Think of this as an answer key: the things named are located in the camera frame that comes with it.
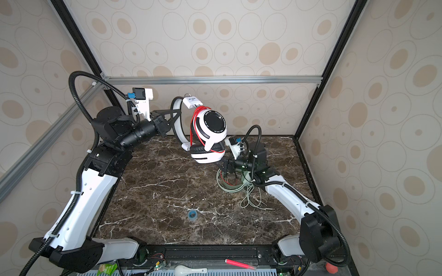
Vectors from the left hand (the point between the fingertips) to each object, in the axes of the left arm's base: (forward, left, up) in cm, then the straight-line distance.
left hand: (181, 111), depth 52 cm
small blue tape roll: (-14, +3, -53) cm, 55 cm away
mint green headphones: (+3, -24, -47) cm, 53 cm away
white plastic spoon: (-37, +4, -51) cm, 63 cm away
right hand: (+2, -10, -27) cm, 28 cm away
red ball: (-36, -56, -50) cm, 83 cm away
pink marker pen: (-35, -20, -52) cm, 65 cm away
